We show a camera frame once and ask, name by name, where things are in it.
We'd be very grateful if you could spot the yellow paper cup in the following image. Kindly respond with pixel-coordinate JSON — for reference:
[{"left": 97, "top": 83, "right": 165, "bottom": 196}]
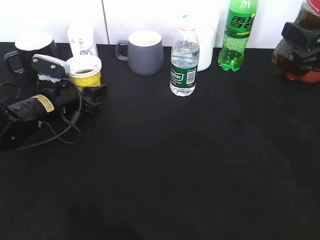
[{"left": 66, "top": 54, "right": 102, "bottom": 93}]

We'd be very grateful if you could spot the cola bottle red label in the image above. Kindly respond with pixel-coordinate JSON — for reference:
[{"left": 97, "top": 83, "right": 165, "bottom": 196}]
[{"left": 271, "top": 0, "right": 320, "bottom": 77}]

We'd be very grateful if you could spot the red mug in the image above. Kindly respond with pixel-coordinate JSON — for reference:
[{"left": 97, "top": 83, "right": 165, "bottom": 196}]
[{"left": 285, "top": 71, "right": 320, "bottom": 84}]

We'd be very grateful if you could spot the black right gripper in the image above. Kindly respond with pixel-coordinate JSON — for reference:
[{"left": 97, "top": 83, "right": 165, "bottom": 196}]
[{"left": 281, "top": 22, "right": 320, "bottom": 72}]

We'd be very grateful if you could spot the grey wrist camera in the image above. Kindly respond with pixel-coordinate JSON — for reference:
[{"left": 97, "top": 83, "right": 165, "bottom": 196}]
[{"left": 31, "top": 54, "right": 71, "bottom": 83}]

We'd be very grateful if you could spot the grey mug white interior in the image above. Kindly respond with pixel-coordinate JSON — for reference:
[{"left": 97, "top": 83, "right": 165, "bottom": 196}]
[{"left": 115, "top": 30, "right": 164, "bottom": 76}]

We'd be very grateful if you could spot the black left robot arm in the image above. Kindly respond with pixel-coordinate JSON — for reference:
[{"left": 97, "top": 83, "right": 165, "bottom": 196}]
[{"left": 0, "top": 80, "right": 108, "bottom": 152}]

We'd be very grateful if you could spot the clear water bottle green label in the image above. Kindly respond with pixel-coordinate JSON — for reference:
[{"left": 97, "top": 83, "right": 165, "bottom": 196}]
[{"left": 169, "top": 15, "right": 200, "bottom": 97}]

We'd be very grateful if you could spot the green sprite bottle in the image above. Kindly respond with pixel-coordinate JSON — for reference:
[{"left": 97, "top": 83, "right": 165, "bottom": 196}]
[{"left": 218, "top": 0, "right": 259, "bottom": 72}]

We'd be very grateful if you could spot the white cup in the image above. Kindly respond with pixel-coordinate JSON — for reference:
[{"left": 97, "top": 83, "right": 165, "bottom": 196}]
[{"left": 195, "top": 26, "right": 215, "bottom": 72}]

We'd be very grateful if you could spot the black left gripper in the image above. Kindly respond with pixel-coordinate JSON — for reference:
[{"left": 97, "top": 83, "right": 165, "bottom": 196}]
[{"left": 48, "top": 83, "right": 108, "bottom": 118}]

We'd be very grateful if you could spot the black mug white interior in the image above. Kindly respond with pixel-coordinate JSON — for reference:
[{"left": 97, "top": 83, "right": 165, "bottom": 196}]
[{"left": 4, "top": 32, "right": 59, "bottom": 75}]

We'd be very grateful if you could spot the white purple milk carton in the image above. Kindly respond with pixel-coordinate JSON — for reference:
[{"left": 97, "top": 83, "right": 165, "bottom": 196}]
[{"left": 67, "top": 24, "right": 99, "bottom": 57}]

